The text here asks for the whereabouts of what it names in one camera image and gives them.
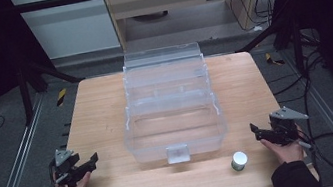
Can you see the white cabinet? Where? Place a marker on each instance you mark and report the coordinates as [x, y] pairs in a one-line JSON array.
[[69, 28]]

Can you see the light wooden desk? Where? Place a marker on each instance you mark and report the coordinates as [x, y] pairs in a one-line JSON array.
[[180, 0]]

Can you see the black metal stand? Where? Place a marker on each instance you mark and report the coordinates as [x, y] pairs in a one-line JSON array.
[[27, 91], [291, 40]]

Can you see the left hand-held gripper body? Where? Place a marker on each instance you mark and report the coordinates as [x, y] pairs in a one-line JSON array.
[[64, 165]]

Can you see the person's right hand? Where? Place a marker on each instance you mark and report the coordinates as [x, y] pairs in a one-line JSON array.
[[287, 153]]

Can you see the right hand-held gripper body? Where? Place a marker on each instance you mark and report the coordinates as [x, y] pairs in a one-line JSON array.
[[284, 125]]

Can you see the clear plastic storage box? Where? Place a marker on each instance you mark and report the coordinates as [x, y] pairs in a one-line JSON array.
[[175, 129]]

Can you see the yellow black floor tape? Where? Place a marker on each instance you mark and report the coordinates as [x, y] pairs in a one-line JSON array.
[[61, 97], [273, 59]]

